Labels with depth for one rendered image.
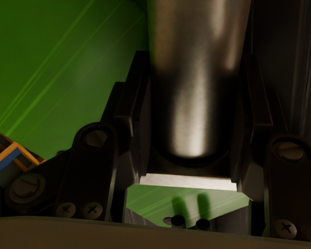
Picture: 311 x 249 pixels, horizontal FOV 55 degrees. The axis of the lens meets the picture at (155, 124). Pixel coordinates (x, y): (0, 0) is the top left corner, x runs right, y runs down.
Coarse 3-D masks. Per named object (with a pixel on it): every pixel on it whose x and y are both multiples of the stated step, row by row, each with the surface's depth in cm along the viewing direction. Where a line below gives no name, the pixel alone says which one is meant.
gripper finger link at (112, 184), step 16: (80, 128) 9; (96, 128) 9; (112, 128) 8; (80, 144) 8; (96, 144) 8; (112, 144) 8; (80, 160) 8; (96, 160) 8; (112, 160) 8; (64, 176) 7; (80, 176) 7; (96, 176) 7; (112, 176) 7; (64, 192) 7; (80, 192) 7; (96, 192) 7; (112, 192) 7; (64, 208) 7; (80, 208) 7; (96, 208) 7; (112, 208) 9
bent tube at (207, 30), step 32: (160, 0) 8; (192, 0) 7; (224, 0) 7; (160, 32) 8; (192, 32) 8; (224, 32) 8; (160, 64) 9; (192, 64) 9; (224, 64) 9; (160, 96) 10; (192, 96) 9; (224, 96) 10; (160, 128) 11; (192, 128) 10; (224, 128) 11; (160, 160) 12; (192, 160) 11; (224, 160) 12
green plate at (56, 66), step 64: (0, 0) 12; (64, 0) 11; (128, 0) 11; (0, 64) 14; (64, 64) 13; (128, 64) 13; (0, 128) 17; (64, 128) 16; (128, 192) 20; (192, 192) 19
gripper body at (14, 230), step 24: (24, 216) 6; (48, 216) 6; (0, 240) 5; (24, 240) 5; (48, 240) 5; (72, 240) 5; (96, 240) 5; (120, 240) 5; (144, 240) 5; (168, 240) 5; (192, 240) 5; (216, 240) 5; (240, 240) 5; (264, 240) 5; (288, 240) 6
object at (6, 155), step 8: (0, 144) 556; (16, 144) 526; (8, 152) 515; (16, 152) 529; (24, 152) 534; (0, 160) 500; (8, 160) 514; (16, 160) 562; (32, 160) 537; (0, 168) 500; (24, 168) 565
